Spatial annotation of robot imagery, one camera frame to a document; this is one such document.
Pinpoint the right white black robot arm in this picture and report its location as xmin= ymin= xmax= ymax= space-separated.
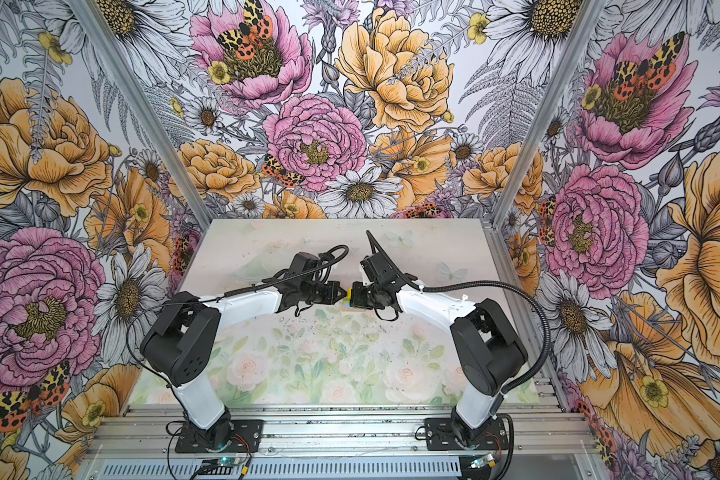
xmin=349 ymin=232 xmax=528 ymax=448

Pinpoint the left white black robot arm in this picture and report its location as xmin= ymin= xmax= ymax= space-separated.
xmin=139 ymin=245 xmax=349 ymax=452

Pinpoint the left green circuit board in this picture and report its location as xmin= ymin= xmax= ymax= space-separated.
xmin=196 ymin=457 xmax=249 ymax=476

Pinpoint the green circuit board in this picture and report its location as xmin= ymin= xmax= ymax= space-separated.
xmin=469 ymin=454 xmax=496 ymax=469
xmin=196 ymin=457 xmax=249 ymax=476

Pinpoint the right green circuit board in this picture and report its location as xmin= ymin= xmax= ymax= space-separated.
xmin=469 ymin=454 xmax=496 ymax=469

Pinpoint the right black corrugated cable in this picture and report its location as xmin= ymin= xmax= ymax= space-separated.
xmin=365 ymin=229 xmax=552 ymax=480

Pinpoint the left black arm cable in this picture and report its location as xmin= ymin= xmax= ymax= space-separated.
xmin=124 ymin=244 xmax=350 ymax=480

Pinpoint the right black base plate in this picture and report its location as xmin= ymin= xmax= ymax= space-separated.
xmin=423 ymin=417 xmax=510 ymax=451

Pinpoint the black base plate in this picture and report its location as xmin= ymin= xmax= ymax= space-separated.
xmin=423 ymin=417 xmax=510 ymax=451
xmin=175 ymin=419 xmax=264 ymax=454

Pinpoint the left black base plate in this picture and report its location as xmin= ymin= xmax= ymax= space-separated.
xmin=175 ymin=419 xmax=264 ymax=454

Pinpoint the aluminium mounting rail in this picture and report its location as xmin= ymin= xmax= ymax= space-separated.
xmin=90 ymin=404 xmax=596 ymax=458

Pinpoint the white vented cable duct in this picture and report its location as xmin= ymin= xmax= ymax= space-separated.
xmin=95 ymin=458 xmax=463 ymax=480

